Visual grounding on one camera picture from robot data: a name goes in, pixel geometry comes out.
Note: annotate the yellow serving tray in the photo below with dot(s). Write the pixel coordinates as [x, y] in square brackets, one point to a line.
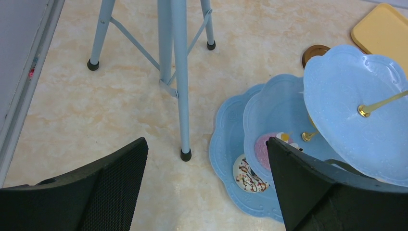
[383, 31]

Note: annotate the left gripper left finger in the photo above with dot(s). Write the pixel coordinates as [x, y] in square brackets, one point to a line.
[100, 196]

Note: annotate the white sprinkled donut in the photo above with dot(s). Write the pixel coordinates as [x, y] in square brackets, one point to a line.
[245, 178]

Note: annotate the blue three-tier cake stand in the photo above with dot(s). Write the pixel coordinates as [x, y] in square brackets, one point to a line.
[320, 111]

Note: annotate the dark brown round coaster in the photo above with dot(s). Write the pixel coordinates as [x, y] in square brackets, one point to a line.
[314, 50]

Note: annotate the blue tripod stand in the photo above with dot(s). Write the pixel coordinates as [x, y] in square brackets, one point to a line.
[173, 52]

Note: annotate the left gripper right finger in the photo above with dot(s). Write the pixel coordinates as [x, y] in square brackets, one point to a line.
[316, 196]

